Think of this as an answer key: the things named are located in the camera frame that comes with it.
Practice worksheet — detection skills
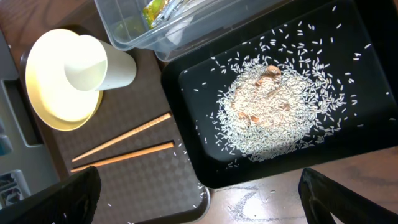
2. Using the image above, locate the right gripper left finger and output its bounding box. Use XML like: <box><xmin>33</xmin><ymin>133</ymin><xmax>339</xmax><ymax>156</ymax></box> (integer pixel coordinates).
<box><xmin>1</xmin><ymin>166</ymin><xmax>101</xmax><ymax>224</ymax></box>

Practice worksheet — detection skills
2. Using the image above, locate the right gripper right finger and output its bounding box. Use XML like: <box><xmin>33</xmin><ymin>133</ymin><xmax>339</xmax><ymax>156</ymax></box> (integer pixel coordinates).
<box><xmin>298</xmin><ymin>168</ymin><xmax>397</xmax><ymax>224</ymax></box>

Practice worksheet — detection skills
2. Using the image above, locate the yellow plate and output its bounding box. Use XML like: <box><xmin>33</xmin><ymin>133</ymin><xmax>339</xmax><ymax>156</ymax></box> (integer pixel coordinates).
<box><xmin>25</xmin><ymin>29</ymin><xmax>103</xmax><ymax>131</ymax></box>

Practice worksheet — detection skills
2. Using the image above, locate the white paper cup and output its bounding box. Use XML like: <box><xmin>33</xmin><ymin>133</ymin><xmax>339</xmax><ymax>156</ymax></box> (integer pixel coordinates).
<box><xmin>64</xmin><ymin>35</ymin><xmax>137</xmax><ymax>91</ymax></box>

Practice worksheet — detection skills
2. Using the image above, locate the green orange snack wrapper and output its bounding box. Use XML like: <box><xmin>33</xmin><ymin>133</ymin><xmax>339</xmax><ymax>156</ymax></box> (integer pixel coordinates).
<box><xmin>142</xmin><ymin>0</ymin><xmax>191</xmax><ymax>29</ymax></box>

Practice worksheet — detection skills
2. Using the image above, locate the pile of rice waste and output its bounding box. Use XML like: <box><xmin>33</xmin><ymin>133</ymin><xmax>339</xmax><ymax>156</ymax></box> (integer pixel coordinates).
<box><xmin>192</xmin><ymin>4</ymin><xmax>374</xmax><ymax>169</ymax></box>

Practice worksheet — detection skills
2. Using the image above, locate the black waste tray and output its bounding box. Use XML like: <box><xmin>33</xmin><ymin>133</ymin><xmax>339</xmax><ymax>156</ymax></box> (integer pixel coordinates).
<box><xmin>161</xmin><ymin>1</ymin><xmax>397</xmax><ymax>189</ymax></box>

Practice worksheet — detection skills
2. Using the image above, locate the grey dish rack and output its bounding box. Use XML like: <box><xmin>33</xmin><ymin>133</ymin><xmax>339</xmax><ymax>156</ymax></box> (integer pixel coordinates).
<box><xmin>1</xmin><ymin>34</ymin><xmax>59</xmax><ymax>209</ymax></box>

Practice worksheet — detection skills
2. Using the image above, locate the dark brown serving tray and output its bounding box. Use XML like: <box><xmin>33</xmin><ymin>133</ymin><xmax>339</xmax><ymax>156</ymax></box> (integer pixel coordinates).
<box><xmin>37</xmin><ymin>49</ymin><xmax>210</xmax><ymax>223</ymax></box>

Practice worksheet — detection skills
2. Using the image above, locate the lower wooden chopstick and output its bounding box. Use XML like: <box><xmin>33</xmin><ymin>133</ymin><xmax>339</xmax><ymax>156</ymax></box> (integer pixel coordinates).
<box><xmin>71</xmin><ymin>141</ymin><xmax>175</xmax><ymax>172</ymax></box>

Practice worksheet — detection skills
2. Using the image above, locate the wooden chopstick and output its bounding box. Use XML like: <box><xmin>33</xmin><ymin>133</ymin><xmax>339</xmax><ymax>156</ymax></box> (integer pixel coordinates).
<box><xmin>71</xmin><ymin>141</ymin><xmax>175</xmax><ymax>172</ymax></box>
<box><xmin>72</xmin><ymin>113</ymin><xmax>172</xmax><ymax>162</ymax></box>

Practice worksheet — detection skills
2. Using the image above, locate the upper wooden chopstick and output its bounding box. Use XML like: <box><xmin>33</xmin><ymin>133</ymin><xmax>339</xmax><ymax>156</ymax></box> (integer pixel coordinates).
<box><xmin>72</xmin><ymin>113</ymin><xmax>172</xmax><ymax>162</ymax></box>

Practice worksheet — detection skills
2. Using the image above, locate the clear plastic bin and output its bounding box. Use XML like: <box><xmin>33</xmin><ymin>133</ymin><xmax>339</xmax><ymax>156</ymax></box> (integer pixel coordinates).
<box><xmin>95</xmin><ymin>0</ymin><xmax>285</xmax><ymax>62</ymax></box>

